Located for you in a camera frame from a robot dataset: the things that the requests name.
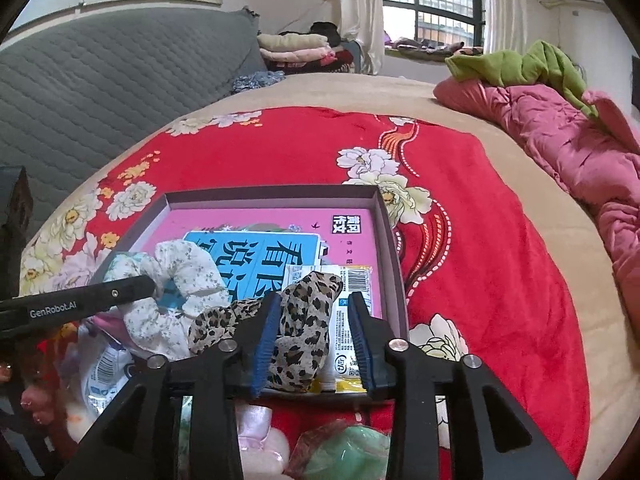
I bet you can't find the stack of folded clothes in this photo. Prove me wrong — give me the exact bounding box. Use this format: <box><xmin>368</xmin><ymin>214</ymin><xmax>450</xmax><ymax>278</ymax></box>
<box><xmin>256</xmin><ymin>32</ymin><xmax>351</xmax><ymax>73</ymax></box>

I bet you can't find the black clothing pile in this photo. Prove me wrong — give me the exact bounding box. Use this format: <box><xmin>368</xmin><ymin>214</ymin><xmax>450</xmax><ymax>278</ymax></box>
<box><xmin>310</xmin><ymin>21</ymin><xmax>343</xmax><ymax>43</ymax></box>

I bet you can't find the green blanket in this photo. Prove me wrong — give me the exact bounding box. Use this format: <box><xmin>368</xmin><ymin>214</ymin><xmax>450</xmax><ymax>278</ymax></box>
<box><xmin>445</xmin><ymin>40</ymin><xmax>598</xmax><ymax>118</ymax></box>

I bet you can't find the blue book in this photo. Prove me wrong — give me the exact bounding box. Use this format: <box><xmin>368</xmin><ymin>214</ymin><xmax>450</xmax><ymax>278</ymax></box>
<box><xmin>182</xmin><ymin>230</ymin><xmax>321</xmax><ymax>311</ymax></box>

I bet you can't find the white curtain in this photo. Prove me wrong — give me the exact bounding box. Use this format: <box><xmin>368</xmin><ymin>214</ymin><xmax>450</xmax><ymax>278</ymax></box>
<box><xmin>481</xmin><ymin>0</ymin><xmax>528</xmax><ymax>56</ymax></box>
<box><xmin>334</xmin><ymin>0</ymin><xmax>386</xmax><ymax>76</ymax></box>

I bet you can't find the red floral blanket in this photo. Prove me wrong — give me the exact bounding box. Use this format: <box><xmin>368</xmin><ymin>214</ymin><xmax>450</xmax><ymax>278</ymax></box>
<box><xmin>20</xmin><ymin>105</ymin><xmax>593</xmax><ymax>480</ymax></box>

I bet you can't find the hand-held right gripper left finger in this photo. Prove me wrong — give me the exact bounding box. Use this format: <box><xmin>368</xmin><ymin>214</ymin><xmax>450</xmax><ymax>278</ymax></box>
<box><xmin>52</xmin><ymin>291</ymin><xmax>283</xmax><ymax>480</ymax></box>

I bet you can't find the grey quilted headboard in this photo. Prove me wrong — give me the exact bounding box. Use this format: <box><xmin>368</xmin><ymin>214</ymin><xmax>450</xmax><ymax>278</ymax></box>
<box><xmin>0</xmin><ymin>7</ymin><xmax>268</xmax><ymax>196</ymax></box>

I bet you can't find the grey chair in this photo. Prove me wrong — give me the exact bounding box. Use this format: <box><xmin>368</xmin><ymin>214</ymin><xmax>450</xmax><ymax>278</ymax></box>
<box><xmin>340</xmin><ymin>40</ymin><xmax>368</xmax><ymax>73</ymax></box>

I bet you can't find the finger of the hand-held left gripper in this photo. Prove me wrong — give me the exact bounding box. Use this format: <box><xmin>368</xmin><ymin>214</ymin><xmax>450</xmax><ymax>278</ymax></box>
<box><xmin>82</xmin><ymin>274</ymin><xmax>157</xmax><ymax>317</ymax></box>

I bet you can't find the yellow white packet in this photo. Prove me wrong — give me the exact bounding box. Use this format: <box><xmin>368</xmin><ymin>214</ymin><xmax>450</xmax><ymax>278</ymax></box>
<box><xmin>281</xmin><ymin>264</ymin><xmax>377</xmax><ymax>395</ymax></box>

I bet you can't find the pink quilt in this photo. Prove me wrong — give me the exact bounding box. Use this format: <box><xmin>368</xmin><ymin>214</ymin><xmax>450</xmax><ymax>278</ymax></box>
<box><xmin>432</xmin><ymin>79</ymin><xmax>640</xmax><ymax>321</ymax></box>

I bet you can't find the person's left hand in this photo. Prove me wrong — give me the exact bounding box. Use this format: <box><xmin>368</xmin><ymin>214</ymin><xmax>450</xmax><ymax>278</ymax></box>
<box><xmin>17</xmin><ymin>382</ymin><xmax>58</xmax><ymax>428</ymax></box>

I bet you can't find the pink book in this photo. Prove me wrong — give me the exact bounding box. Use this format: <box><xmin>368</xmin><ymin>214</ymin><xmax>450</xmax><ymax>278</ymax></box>
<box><xmin>150</xmin><ymin>207</ymin><xmax>383</xmax><ymax>321</ymax></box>

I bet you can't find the blue floral cloth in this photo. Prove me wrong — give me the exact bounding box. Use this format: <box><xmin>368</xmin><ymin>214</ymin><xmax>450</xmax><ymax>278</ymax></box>
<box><xmin>231</xmin><ymin>70</ymin><xmax>286</xmax><ymax>93</ymax></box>

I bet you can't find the dark cardboard box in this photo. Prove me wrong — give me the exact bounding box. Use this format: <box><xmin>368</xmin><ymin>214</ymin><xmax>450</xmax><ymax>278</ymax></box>
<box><xmin>90</xmin><ymin>185</ymin><xmax>410</xmax><ymax>402</ymax></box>

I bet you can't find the small white tissue pack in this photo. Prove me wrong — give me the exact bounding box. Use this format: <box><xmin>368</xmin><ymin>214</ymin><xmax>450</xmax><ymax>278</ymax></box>
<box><xmin>80</xmin><ymin>327</ymin><xmax>138</xmax><ymax>413</ymax></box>

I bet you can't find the white floral scrunchie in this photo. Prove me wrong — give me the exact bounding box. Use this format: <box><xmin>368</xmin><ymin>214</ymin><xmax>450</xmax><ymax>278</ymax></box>
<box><xmin>102</xmin><ymin>240</ymin><xmax>232</xmax><ymax>358</ymax></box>

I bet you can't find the green sponge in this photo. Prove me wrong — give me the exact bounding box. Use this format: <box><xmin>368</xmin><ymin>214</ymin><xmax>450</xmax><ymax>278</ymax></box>
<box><xmin>284</xmin><ymin>419</ymin><xmax>392</xmax><ymax>480</ymax></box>

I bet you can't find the leopard print scrunchie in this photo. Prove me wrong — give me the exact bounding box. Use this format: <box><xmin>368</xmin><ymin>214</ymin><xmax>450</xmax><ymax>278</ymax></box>
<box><xmin>187</xmin><ymin>270</ymin><xmax>345</xmax><ymax>395</ymax></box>

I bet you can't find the pink plush toy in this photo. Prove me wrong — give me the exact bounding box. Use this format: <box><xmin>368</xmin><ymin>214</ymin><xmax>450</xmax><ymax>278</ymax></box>
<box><xmin>234</xmin><ymin>404</ymin><xmax>292</xmax><ymax>480</ymax></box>

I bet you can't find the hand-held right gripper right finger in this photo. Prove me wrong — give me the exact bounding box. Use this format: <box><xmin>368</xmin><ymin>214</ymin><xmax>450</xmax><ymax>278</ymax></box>
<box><xmin>347</xmin><ymin>291</ymin><xmax>576</xmax><ymax>480</ymax></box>

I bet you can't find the dark patterned cloth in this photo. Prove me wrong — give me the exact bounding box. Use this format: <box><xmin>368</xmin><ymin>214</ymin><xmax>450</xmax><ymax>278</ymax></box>
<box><xmin>385</xmin><ymin>37</ymin><xmax>485</xmax><ymax>61</ymax></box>

